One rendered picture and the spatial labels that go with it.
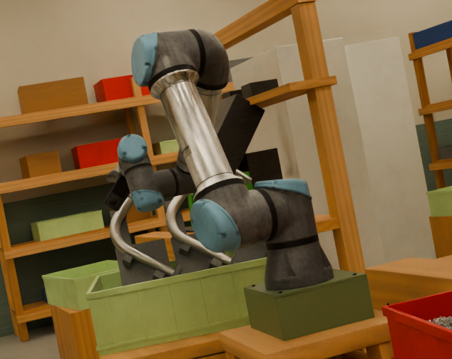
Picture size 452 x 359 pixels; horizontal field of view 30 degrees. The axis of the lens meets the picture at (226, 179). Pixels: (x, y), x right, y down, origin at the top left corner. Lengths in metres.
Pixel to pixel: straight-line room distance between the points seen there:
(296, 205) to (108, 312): 0.71
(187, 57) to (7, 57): 6.71
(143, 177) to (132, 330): 0.42
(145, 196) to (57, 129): 6.41
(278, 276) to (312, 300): 0.09
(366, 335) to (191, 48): 0.74
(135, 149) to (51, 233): 5.78
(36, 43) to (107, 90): 0.95
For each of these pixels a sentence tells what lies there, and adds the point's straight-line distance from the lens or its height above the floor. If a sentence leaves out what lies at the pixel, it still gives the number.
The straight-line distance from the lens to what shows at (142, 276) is 2.53.
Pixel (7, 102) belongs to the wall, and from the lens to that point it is 8.49.
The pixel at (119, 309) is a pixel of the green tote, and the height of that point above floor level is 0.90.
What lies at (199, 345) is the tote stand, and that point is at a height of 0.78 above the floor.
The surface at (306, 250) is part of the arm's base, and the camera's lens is 1.80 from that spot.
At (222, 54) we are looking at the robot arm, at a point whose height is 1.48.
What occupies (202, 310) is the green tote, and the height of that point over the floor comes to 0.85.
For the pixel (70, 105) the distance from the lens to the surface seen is 8.02.
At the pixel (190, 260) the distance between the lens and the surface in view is 2.53.
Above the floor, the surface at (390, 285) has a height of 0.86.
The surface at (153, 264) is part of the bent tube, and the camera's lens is 2.49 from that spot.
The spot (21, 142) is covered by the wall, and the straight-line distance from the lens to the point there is 8.46.
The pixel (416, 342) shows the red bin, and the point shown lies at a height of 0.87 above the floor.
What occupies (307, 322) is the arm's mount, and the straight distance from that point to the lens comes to 1.78.
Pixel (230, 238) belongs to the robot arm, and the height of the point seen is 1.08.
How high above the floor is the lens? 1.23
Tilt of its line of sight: 1 degrees down
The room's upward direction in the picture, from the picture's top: 11 degrees counter-clockwise
